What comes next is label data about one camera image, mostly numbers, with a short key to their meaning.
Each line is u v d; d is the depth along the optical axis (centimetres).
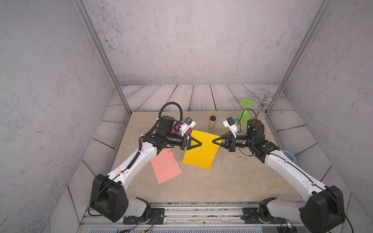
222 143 68
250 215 72
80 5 70
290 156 88
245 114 95
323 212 40
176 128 67
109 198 40
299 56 87
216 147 70
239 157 94
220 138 67
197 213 74
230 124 63
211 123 106
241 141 63
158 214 73
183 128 67
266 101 88
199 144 69
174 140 65
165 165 92
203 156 72
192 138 67
